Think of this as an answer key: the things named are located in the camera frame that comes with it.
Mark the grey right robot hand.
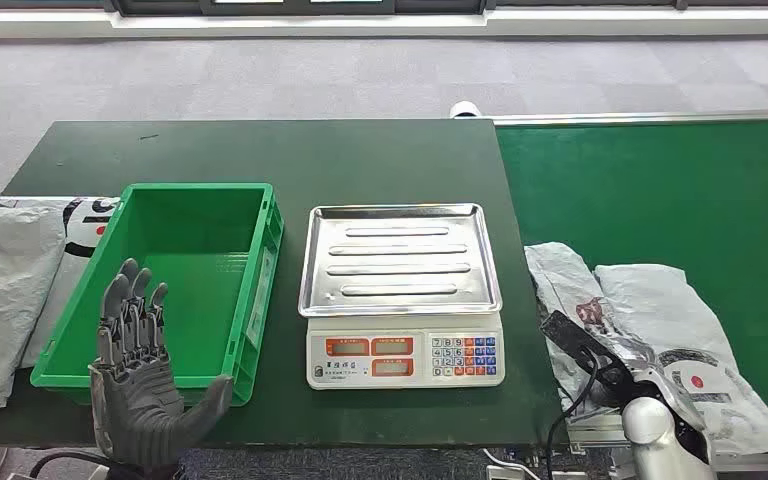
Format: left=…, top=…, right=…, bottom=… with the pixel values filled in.
left=599, top=331, right=664, bottom=382

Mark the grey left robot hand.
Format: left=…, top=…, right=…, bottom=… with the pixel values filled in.
left=87, top=258, right=235, bottom=473

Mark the parcel bag with ring print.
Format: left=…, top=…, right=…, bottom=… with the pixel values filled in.
left=594, top=263, right=768, bottom=457

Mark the large grey parcel bag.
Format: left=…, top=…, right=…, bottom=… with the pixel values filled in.
left=0, top=203, right=67, bottom=413

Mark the white parcel black print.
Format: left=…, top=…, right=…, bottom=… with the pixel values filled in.
left=0, top=195, right=122, bottom=370

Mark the white conveyor end roller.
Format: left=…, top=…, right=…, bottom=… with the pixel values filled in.
left=448, top=100, right=486, bottom=121

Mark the green plastic crate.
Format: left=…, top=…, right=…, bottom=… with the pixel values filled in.
left=30, top=182, right=286, bottom=407

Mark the white power strip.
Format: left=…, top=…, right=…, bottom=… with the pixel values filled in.
left=481, top=449, right=544, bottom=480

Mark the white scale with steel tray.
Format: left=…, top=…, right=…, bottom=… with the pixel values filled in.
left=297, top=203, right=507, bottom=391

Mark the white window sill ledge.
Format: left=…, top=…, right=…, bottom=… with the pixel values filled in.
left=0, top=6, right=768, bottom=42

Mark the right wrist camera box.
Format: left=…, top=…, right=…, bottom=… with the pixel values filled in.
left=539, top=309, right=627, bottom=372

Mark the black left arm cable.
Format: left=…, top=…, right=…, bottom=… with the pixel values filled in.
left=28, top=450, right=110, bottom=480

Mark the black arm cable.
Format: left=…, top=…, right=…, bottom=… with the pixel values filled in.
left=28, top=450, right=110, bottom=480
left=546, top=357, right=601, bottom=480

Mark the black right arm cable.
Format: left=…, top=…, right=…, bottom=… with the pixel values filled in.
left=546, top=357, right=601, bottom=480

